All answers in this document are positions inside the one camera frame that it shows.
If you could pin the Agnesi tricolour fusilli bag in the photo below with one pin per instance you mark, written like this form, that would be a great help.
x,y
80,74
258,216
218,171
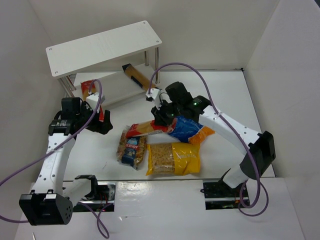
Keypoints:
x,y
131,150

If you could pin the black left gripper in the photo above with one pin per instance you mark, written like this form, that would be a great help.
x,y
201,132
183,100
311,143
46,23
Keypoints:
x,y
97,123

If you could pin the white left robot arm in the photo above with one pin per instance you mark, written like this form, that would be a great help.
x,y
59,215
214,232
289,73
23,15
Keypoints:
x,y
48,203

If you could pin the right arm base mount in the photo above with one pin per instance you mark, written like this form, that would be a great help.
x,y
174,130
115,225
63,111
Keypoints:
x,y
220,197

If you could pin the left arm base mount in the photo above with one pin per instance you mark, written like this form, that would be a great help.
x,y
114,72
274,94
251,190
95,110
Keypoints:
x,y
100,197

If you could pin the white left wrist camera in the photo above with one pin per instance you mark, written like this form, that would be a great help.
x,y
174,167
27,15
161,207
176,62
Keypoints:
x,y
93,100

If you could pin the brown spaghetti pack on shelf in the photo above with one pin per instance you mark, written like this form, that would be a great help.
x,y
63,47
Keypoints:
x,y
136,76

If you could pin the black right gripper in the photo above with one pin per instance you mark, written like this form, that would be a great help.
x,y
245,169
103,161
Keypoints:
x,y
160,117

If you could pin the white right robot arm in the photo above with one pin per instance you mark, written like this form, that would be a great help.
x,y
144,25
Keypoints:
x,y
257,148

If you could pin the blue orange pasta bag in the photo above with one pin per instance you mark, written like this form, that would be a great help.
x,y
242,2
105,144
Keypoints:
x,y
188,131

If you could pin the yellow macaroni bag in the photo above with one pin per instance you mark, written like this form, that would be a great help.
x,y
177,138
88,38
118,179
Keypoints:
x,y
176,158

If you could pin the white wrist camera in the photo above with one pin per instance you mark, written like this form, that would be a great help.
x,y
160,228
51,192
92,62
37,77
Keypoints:
x,y
93,100
153,95

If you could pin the white two-tier shelf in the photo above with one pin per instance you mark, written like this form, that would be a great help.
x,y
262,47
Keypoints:
x,y
102,56

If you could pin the red spaghetti pack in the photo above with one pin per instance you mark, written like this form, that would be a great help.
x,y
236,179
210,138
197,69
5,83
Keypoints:
x,y
149,128
85,93

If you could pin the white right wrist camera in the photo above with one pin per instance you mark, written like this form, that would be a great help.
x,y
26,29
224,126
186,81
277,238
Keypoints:
x,y
153,95

